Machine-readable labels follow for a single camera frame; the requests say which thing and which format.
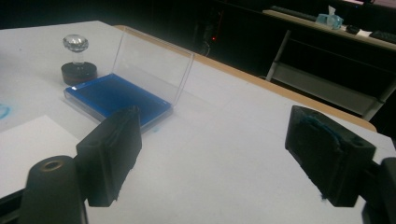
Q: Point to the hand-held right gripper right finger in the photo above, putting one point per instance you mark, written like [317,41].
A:
[327,158]

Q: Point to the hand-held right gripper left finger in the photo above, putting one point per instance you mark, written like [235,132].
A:
[109,155]

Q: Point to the blue ink pad clear-lid case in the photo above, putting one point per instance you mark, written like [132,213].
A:
[118,93]

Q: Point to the white paper sheet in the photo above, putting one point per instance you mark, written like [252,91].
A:
[31,146]

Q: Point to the small white note paper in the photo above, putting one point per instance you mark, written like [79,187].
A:
[364,33]

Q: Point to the black computer mouse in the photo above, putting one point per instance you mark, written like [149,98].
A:
[352,29]

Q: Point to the black keyboard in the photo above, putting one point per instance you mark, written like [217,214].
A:
[384,36]

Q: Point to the light blue tissue box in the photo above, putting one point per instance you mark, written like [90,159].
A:
[330,21]

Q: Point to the dark flat bar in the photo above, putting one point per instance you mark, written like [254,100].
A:
[292,13]

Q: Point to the black computer tower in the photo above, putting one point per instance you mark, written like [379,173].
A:
[211,34]

